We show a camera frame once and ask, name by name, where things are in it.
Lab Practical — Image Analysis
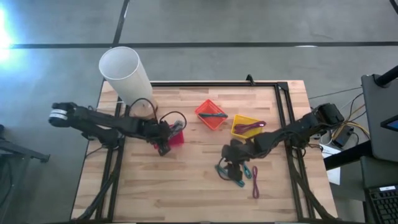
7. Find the black aluminium table frame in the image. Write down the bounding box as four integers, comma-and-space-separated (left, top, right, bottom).
77, 81, 337, 223

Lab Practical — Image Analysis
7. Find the black-white braided USB cable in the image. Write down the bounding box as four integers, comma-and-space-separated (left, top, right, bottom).
169, 119, 185, 138

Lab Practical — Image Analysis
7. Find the black cart beam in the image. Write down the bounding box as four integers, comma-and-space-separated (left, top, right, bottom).
323, 141, 374, 170

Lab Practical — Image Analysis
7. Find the orange plastic basket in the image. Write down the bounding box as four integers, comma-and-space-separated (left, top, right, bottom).
194, 98, 229, 132

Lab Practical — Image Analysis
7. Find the grey cart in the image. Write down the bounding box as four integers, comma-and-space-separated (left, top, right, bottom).
360, 73, 398, 163

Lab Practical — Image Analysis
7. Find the black pole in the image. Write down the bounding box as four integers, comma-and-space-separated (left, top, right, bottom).
374, 65, 398, 88

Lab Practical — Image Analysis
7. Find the yellow cable bundle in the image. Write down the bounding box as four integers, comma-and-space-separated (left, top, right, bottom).
337, 104, 371, 139

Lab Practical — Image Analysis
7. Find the small black device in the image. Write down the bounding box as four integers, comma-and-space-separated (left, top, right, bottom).
331, 125, 354, 148

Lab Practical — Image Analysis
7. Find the red plastic basket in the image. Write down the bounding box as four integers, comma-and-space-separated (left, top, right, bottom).
153, 124, 185, 149

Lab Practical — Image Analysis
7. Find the tablet screen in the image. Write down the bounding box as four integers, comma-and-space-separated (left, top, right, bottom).
380, 114, 398, 132

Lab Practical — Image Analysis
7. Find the black keyboard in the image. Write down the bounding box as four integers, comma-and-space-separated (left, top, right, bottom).
364, 184, 398, 224

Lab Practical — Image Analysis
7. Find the black stand leg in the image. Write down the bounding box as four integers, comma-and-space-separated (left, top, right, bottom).
0, 124, 51, 164

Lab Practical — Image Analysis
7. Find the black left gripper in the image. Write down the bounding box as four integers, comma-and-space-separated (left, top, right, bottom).
138, 119, 176, 157

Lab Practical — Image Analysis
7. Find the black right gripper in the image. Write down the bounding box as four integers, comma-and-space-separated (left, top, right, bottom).
221, 138, 259, 182

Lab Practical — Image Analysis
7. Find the yellow plastic basket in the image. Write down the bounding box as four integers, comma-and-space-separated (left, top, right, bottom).
230, 114, 264, 140

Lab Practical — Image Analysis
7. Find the white paper sheet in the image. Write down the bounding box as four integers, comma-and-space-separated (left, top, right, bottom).
320, 144, 343, 186

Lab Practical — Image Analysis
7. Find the white cylindrical table lamp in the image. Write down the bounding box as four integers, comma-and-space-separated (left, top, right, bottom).
98, 46, 159, 120

